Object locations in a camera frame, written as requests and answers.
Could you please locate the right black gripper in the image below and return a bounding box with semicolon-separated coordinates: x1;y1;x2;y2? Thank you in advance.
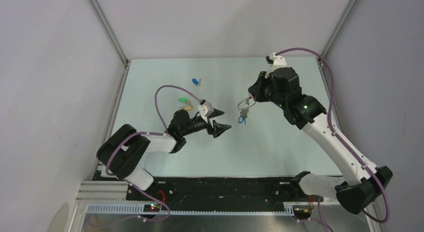
248;71;287;109

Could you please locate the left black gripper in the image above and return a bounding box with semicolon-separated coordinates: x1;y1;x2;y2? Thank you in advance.
181;108;231;138

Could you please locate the metal wire keyring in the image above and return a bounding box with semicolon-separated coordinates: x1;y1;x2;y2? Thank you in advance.
237;96;257;111

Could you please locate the blue tagged brass key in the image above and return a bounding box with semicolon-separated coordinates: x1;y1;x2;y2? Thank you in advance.
238;115;247;125

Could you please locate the bunch of silver keys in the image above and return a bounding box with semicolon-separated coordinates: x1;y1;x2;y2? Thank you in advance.
240;107;249;120

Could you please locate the green tagged key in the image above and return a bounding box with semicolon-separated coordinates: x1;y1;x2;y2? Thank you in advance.
178;98;189;103

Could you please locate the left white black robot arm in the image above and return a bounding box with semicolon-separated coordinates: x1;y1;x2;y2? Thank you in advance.
96;110;231;200

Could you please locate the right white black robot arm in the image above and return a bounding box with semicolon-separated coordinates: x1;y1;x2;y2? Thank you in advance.
248;67;393;214

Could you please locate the blue capped key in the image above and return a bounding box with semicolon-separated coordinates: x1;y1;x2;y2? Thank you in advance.
191;78;201;86

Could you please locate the left electronics board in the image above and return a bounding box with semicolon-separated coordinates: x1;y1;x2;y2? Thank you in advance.
143;203;162;213

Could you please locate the electronics board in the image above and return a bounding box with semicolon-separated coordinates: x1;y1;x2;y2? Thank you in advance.
293;207;314;220
143;203;162;213

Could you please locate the right electronics board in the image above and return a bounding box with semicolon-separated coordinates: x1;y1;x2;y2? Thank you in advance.
293;207;314;220

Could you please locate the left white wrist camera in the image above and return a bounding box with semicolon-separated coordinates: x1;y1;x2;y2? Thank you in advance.
197;100;214;123

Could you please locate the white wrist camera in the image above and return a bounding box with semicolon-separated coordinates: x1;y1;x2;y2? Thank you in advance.
197;100;214;123
265;53;288;78

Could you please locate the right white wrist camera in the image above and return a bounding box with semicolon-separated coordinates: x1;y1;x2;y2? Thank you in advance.
265;53;288;78

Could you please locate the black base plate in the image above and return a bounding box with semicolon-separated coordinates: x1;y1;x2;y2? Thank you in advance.
146;176;320;211

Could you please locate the grey slotted cable duct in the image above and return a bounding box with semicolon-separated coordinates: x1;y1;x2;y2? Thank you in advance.
86;203;294;216

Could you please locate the right aluminium frame post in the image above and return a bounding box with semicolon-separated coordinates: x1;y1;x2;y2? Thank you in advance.
321;0;361;59

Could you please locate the aluminium frame post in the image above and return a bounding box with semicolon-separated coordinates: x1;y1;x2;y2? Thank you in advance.
87;0;129;68
321;0;361;59

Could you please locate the left aluminium frame post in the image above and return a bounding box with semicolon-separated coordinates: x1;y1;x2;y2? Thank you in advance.
87;0;129;68

